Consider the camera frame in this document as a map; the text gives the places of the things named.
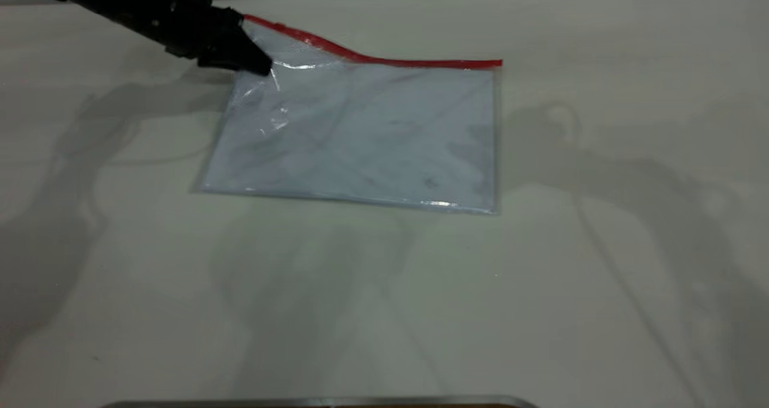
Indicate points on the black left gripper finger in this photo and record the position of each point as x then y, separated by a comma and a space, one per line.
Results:
243, 59

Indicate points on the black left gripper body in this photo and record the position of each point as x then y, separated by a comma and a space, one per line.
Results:
198, 26

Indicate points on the clear zip bag red strip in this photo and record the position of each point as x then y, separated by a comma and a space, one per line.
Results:
372, 59

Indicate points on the grey metal bar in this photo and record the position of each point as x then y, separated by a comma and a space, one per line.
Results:
318, 402

